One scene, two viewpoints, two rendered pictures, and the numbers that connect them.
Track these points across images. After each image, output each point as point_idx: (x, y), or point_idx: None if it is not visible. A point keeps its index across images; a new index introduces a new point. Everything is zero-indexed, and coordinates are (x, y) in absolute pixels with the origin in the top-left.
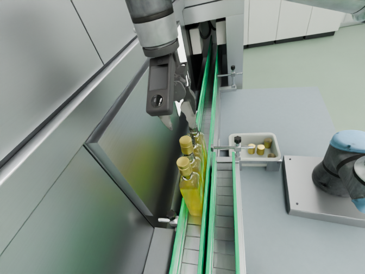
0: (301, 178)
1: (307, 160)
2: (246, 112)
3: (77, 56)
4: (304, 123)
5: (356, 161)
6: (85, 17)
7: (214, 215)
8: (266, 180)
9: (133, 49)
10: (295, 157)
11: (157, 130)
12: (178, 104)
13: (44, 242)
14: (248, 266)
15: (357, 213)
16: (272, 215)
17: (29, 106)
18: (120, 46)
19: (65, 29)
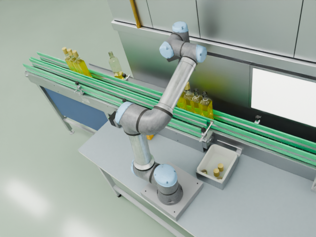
0: (180, 178)
1: (190, 192)
2: (280, 197)
3: (189, 29)
4: (234, 233)
5: (154, 157)
6: (201, 24)
7: (175, 115)
8: (194, 167)
9: (218, 46)
10: (197, 187)
11: (210, 79)
12: (259, 105)
13: (155, 44)
14: (158, 136)
15: (149, 185)
16: (173, 158)
17: (169, 27)
18: (216, 40)
19: (190, 22)
